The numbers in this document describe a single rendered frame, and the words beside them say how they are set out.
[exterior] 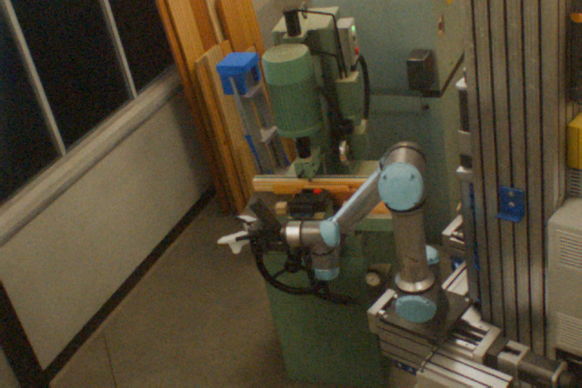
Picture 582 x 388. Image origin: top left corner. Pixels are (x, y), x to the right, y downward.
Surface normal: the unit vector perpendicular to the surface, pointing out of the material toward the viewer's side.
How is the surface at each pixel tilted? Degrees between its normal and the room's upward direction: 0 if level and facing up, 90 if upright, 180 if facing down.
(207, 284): 0
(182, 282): 0
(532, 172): 90
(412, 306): 98
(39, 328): 90
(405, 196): 82
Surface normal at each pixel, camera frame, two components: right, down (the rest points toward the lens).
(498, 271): -0.63, 0.49
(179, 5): 0.88, 0.03
